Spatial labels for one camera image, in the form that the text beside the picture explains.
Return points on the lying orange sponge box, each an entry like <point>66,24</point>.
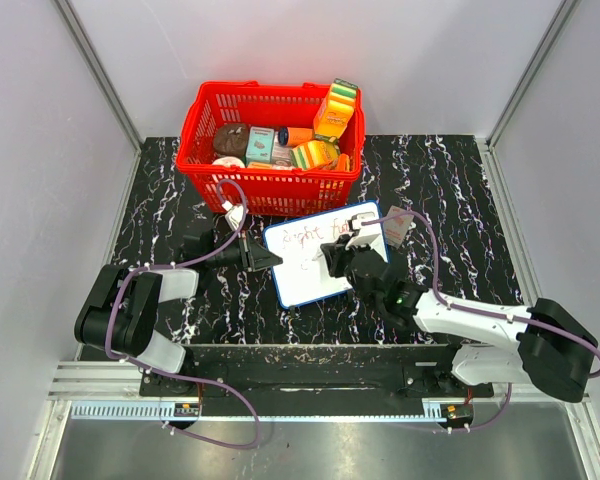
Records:
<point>315,155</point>

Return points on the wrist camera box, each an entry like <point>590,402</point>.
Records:
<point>235,215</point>
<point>363,231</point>

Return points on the white whiteboard blue frame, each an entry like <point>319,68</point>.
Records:
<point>299,280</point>

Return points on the tall orange sponge box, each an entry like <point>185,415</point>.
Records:
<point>336,109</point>

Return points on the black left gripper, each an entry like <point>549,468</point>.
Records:
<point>255,257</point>

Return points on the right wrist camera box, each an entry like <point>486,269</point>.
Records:
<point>363,231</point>

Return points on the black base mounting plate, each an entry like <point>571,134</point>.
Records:
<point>338,380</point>

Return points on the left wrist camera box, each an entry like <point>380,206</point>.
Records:
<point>235,215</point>

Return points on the brown round bread pack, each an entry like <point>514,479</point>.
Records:
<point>231,140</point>

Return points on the red plastic shopping basket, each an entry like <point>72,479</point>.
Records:
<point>270,192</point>

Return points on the teal small box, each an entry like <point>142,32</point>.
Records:
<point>260,145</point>

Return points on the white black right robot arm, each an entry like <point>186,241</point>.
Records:
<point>542,345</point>

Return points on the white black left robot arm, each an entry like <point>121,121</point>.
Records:
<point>134,334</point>

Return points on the white round lid tub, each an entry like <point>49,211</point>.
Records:
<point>229,162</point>

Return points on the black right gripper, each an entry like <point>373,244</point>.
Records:
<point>336,254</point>

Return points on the orange blue can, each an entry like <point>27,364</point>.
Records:
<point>294,136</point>

